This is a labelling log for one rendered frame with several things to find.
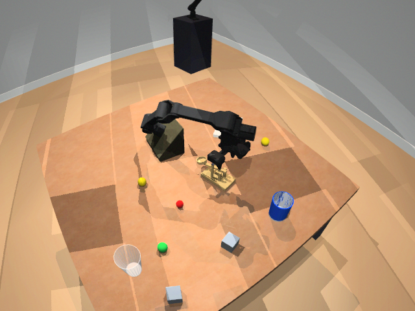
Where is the green ball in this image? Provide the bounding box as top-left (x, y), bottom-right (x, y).
top-left (158, 242), bottom-right (168, 253)

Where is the white paper cup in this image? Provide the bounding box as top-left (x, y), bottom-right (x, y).
top-left (113, 244), bottom-right (142, 277)

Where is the blue cup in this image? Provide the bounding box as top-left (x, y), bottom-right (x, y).
top-left (268, 191), bottom-right (294, 222)

